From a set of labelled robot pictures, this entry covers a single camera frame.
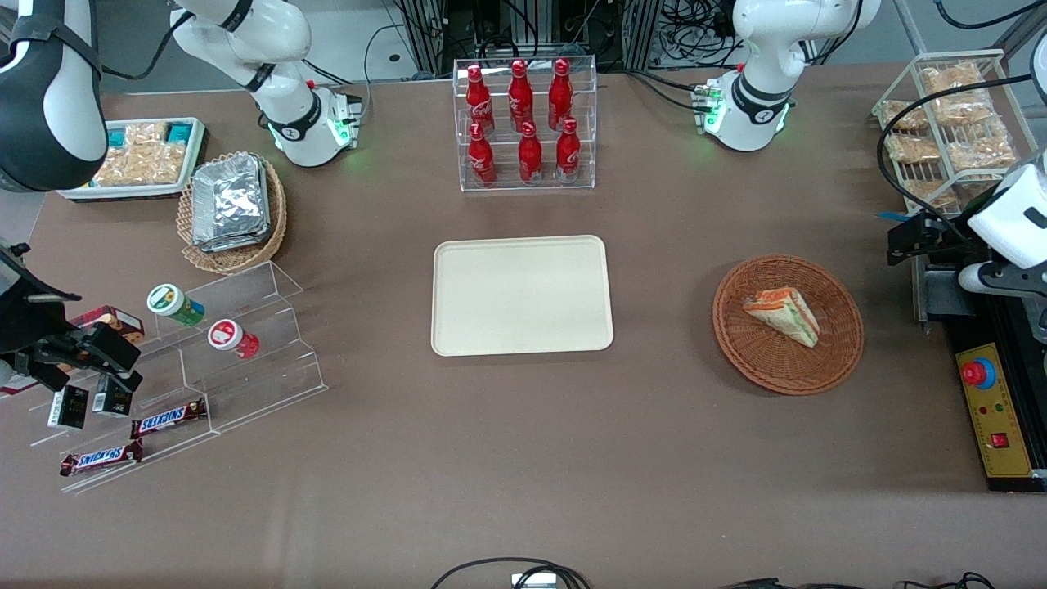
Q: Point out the triangular sandwich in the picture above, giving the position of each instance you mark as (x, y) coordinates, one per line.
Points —
(785, 315)

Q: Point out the small black box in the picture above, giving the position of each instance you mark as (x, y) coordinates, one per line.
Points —
(67, 407)
(112, 401)

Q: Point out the beige plastic tray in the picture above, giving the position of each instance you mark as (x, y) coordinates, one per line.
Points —
(523, 294)

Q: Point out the Snickers chocolate bar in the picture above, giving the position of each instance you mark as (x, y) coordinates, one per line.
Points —
(168, 419)
(100, 459)

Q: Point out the red cup with white lid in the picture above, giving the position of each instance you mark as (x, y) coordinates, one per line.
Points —
(231, 337)

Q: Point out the white rectangular snack tray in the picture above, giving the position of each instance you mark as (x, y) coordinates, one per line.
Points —
(82, 193)

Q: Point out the silver foil packet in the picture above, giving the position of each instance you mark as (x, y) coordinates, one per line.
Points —
(229, 196)
(245, 244)

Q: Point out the clear acrylic stepped display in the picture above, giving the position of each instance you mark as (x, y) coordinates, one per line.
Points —
(270, 384)

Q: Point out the red emergency stop button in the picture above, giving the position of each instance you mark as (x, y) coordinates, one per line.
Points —
(977, 374)

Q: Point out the green cup with white lid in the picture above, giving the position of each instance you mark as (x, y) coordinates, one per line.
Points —
(172, 303)

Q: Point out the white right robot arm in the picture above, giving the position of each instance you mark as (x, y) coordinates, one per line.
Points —
(49, 98)

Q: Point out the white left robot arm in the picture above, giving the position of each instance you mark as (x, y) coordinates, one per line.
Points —
(757, 49)

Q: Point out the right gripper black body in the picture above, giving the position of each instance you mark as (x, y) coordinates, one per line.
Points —
(23, 315)

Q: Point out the round brown wicker basket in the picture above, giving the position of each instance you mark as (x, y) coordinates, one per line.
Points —
(752, 360)

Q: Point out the clear acrylic bottle rack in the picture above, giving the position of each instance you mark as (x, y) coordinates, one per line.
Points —
(460, 176)

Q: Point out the brown red chocolate box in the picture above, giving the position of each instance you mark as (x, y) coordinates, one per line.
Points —
(119, 321)

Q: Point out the black yellow control box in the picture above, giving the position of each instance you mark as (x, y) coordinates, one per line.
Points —
(1002, 409)

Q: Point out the red cola bottle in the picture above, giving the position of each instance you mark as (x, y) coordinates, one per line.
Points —
(479, 102)
(530, 154)
(560, 94)
(481, 155)
(568, 151)
(520, 96)

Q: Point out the teal snack packet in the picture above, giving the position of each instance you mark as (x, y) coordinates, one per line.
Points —
(117, 137)
(180, 132)

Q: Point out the oval tan wicker basket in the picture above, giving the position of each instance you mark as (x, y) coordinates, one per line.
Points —
(233, 260)

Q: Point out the clear bag of tan snacks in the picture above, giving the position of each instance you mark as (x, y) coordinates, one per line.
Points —
(119, 170)
(965, 108)
(928, 192)
(953, 78)
(914, 149)
(904, 116)
(159, 151)
(981, 151)

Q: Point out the aluminium frame rack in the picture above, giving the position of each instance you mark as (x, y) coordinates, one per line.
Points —
(425, 33)

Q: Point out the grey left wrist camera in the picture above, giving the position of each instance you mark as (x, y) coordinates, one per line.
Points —
(1002, 280)

